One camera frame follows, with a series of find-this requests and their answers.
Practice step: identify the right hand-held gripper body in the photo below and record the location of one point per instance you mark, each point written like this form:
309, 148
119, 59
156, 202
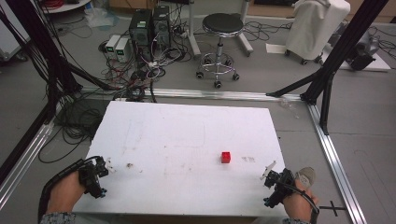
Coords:
280, 186

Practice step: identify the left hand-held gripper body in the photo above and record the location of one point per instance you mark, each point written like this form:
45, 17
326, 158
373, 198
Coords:
91, 177

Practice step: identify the person's right hand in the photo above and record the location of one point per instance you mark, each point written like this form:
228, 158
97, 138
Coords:
299, 203

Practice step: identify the person's left hand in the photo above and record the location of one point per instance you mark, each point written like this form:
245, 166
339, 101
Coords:
63, 194

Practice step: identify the person's grey shoe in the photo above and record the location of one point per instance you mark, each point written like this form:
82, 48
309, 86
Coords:
306, 176

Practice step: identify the red cube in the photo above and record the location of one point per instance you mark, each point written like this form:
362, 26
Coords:
226, 157

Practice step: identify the white power supply unit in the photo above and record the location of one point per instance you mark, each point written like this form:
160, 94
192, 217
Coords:
111, 46
122, 49

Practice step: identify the large black computer tower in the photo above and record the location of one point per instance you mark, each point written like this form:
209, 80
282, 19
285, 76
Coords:
140, 34

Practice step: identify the white desk leg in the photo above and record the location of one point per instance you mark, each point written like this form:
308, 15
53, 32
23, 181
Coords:
193, 28
245, 34

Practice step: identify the clear plastic bag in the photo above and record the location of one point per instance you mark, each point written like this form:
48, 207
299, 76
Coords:
101, 17

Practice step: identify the black device on floor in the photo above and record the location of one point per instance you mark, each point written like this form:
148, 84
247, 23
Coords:
362, 54

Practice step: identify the white cloth covered cart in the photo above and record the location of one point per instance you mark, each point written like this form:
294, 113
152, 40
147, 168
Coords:
314, 28

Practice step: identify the slim black computer tower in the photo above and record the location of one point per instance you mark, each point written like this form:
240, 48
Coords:
162, 26

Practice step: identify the black round rolling stool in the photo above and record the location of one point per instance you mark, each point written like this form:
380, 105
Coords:
222, 25

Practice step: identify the white round table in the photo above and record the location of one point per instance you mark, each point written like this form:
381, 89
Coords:
67, 5

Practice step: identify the aluminium floor rail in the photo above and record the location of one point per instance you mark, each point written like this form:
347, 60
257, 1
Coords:
218, 94
336, 165
25, 161

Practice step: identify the black braced frame post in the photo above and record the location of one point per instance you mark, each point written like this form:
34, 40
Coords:
342, 49

